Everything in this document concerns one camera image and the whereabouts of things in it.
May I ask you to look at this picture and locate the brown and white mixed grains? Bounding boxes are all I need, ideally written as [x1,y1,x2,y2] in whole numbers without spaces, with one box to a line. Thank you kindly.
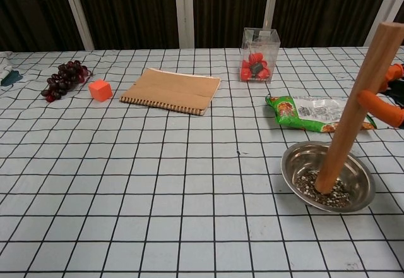
[294,169,350,209]

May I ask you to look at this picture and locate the stainless steel bowl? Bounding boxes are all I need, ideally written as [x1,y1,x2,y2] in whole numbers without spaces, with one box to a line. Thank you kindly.
[280,140,376,212]

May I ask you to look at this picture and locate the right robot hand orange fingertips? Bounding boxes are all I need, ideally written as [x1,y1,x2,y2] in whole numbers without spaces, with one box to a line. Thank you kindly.
[359,63,404,128]

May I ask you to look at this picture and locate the white metal frame post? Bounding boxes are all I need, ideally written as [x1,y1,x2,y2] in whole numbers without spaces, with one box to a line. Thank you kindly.
[364,0,404,47]
[174,0,195,50]
[263,0,281,31]
[59,0,95,51]

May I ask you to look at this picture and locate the red toy pieces pile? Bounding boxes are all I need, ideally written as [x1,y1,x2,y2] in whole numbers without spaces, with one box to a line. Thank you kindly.
[240,52,271,82]

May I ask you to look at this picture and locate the orange cube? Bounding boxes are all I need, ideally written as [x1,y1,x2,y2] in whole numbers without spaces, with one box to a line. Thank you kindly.
[88,78,114,103]

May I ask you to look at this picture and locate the clear plastic box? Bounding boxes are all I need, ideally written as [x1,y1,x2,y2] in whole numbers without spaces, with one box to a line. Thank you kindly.
[239,27,281,83]

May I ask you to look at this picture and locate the wooden rolling pin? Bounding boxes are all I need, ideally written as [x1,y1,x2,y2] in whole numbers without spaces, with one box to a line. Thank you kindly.
[314,21,404,195]

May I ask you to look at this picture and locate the green snack bag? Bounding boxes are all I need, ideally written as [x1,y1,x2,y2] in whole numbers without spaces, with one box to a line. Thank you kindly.
[264,94,377,133]

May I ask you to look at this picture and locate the checked white tablecloth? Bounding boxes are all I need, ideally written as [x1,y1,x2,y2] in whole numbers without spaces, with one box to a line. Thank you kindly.
[0,46,404,278]

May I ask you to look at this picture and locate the brown spiral notebook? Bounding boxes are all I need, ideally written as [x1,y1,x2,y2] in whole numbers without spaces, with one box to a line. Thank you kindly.
[119,67,222,116]

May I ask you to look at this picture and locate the dark teal patch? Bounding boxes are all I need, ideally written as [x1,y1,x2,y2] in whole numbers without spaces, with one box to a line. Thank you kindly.
[0,70,23,87]

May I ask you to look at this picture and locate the purple grape bunch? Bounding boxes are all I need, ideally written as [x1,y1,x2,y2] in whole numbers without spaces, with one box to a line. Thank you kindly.
[40,59,94,103]

